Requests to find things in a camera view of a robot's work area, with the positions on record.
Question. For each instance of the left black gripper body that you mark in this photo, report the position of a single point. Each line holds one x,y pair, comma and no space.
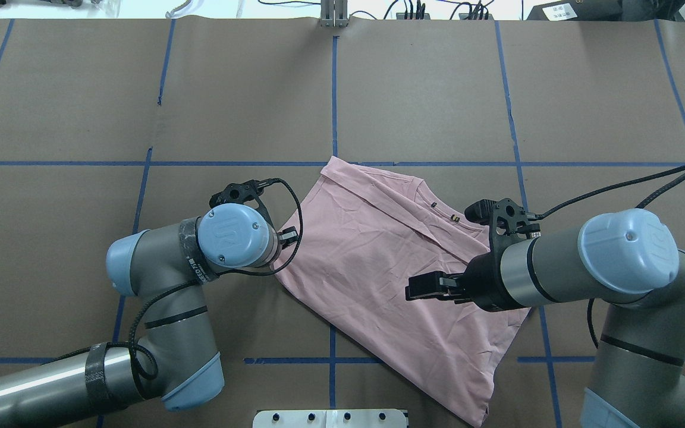
287,236

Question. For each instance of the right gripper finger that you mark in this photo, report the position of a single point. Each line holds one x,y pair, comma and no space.
433,285

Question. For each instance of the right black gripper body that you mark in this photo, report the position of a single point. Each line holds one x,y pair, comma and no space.
485,280

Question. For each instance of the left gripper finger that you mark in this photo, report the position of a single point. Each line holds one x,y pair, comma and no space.
288,236

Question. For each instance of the pink Snoopy t-shirt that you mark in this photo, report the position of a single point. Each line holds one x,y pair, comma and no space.
366,232

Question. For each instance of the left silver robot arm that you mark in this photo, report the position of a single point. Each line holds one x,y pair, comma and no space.
170,351

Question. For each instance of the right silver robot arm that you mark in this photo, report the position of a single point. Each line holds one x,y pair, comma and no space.
628,259

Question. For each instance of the black box with label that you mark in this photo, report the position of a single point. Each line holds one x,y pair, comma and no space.
576,11

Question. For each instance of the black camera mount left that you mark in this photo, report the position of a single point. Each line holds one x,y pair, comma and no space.
243,192

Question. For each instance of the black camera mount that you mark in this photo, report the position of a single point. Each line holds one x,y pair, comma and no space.
243,192
508,223

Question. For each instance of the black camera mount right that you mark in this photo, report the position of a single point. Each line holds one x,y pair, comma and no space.
508,223

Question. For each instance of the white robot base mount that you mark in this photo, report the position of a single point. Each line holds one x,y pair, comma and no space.
357,417

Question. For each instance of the aluminium frame post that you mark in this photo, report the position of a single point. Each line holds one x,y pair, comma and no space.
334,13

